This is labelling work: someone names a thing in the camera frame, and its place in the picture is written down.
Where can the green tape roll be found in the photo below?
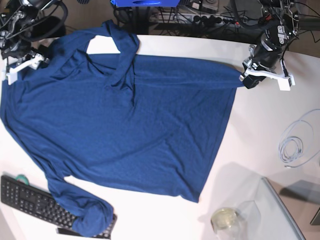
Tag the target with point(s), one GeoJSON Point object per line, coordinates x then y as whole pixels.
{"type": "Point", "coordinates": [22, 179]}

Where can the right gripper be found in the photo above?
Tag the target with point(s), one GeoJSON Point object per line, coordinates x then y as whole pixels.
{"type": "Point", "coordinates": [35, 57]}

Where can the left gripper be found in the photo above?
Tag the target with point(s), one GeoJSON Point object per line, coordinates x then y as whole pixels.
{"type": "Point", "coordinates": [261, 59]}

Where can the blue box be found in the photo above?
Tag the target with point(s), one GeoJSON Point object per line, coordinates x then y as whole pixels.
{"type": "Point", "coordinates": [145, 3]}

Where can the black computer keyboard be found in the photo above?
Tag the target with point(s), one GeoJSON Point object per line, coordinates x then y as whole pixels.
{"type": "Point", "coordinates": [27, 200]}

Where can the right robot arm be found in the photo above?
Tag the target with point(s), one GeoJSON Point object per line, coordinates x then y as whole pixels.
{"type": "Point", "coordinates": [24, 22]}

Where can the white power strip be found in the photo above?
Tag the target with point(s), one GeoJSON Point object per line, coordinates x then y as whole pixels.
{"type": "Point", "coordinates": [191, 18]}

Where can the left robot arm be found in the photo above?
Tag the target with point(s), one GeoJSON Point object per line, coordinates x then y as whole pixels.
{"type": "Point", "coordinates": [279, 28]}

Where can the dark blue t-shirt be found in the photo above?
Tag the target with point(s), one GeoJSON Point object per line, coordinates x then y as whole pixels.
{"type": "Point", "coordinates": [103, 113]}

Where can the clear glass jar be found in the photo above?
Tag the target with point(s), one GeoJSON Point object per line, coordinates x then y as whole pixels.
{"type": "Point", "coordinates": [225, 224]}

